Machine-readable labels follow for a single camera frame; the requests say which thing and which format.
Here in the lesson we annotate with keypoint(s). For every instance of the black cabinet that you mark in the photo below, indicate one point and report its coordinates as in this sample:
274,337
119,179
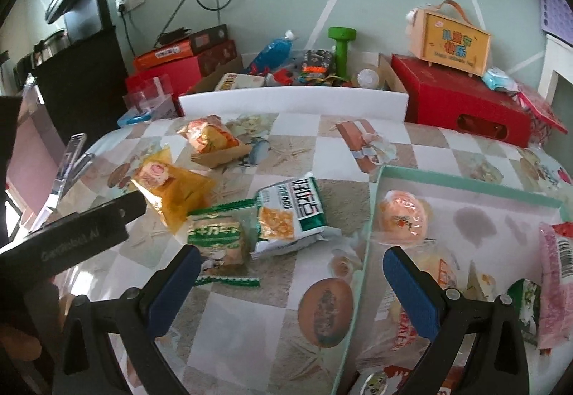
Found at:
80,81

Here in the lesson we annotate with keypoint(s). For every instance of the white tray with mint rim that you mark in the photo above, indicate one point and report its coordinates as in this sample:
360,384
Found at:
483,220

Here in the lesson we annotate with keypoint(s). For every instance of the green white cracker packet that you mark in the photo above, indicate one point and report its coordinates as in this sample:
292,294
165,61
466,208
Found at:
286,216

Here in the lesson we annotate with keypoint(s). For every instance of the dark green snack packet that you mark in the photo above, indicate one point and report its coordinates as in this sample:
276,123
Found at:
523,310

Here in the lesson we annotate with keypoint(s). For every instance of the clear plastic box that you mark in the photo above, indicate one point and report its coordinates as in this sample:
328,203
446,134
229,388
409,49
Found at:
150,97

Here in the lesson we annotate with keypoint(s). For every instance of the person's left hand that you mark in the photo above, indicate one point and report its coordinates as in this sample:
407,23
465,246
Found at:
18,339

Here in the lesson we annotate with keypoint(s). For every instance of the red envelope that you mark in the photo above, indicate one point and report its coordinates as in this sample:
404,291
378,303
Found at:
541,108

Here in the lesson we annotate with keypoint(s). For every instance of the white round lid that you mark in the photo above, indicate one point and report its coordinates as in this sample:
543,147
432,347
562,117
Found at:
369,78

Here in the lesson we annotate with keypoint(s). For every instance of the silver kitchen appliance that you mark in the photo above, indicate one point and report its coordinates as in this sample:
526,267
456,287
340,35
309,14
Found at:
49,48

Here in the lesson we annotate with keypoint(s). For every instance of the light green bread packet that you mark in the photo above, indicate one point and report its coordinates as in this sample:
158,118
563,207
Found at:
219,243

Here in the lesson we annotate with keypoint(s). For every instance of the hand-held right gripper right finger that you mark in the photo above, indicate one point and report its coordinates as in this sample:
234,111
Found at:
412,292

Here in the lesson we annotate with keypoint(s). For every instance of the light blue packet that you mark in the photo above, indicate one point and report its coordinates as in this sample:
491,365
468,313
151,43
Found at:
499,79

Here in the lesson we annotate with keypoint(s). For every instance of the orange box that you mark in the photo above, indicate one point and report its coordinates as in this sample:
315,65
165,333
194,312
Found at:
163,54

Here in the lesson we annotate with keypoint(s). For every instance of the red gift box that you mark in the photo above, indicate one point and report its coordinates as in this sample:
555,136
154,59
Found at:
447,104

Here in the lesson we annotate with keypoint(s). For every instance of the large red box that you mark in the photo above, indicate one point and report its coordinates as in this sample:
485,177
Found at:
165,75

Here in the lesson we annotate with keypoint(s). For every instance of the red-brown snack packet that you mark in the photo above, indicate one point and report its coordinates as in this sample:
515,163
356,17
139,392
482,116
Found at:
380,384

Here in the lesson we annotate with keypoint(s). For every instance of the blue tissue packet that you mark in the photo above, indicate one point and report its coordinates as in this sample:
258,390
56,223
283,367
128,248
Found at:
134,119

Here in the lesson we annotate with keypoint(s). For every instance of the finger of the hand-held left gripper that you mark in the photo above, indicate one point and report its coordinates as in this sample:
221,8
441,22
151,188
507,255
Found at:
130,206

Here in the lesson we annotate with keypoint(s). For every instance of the cardboard box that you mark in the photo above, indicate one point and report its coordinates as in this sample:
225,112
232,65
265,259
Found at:
208,84

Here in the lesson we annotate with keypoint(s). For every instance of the white furniture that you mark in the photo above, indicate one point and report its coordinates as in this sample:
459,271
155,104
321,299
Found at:
553,59

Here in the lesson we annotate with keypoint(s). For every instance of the small red snack pack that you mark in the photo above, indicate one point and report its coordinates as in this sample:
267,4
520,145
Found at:
282,76

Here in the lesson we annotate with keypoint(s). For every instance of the colourful snack pack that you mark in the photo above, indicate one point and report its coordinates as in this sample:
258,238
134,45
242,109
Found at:
318,61

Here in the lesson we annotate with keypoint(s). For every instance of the blue drink bottle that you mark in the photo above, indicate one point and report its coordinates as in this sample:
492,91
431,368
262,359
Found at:
273,52

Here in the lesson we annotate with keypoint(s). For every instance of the orange snack packet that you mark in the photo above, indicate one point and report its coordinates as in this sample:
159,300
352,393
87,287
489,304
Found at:
208,137

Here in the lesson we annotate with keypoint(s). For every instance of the green torn wrapper strip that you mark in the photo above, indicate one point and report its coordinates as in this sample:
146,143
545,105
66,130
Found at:
228,281

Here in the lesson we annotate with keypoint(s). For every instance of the brown box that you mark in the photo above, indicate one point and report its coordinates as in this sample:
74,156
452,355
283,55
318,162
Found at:
208,37

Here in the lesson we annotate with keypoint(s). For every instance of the yellow snack packet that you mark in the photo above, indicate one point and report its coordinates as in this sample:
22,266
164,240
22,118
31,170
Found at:
179,193

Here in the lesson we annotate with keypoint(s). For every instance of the black power adapter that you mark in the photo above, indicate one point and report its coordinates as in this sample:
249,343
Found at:
172,34

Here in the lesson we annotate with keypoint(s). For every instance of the purple wall poster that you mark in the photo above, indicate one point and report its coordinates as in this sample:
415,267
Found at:
557,5

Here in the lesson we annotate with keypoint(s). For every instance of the pink snack packet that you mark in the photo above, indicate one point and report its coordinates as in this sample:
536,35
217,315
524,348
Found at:
555,301

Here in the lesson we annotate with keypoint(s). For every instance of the white snack box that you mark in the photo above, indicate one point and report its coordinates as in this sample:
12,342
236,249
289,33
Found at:
237,82

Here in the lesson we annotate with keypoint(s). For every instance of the green dumbbell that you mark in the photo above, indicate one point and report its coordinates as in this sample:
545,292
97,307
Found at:
342,50

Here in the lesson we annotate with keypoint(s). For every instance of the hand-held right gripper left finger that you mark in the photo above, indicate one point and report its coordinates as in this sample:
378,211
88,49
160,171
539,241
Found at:
174,292

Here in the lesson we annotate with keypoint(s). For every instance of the round orange pastry packet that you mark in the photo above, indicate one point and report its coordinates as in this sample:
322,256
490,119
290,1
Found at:
400,216

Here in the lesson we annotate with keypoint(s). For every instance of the clear acrylic organizer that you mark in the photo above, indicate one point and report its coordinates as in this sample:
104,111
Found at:
71,162

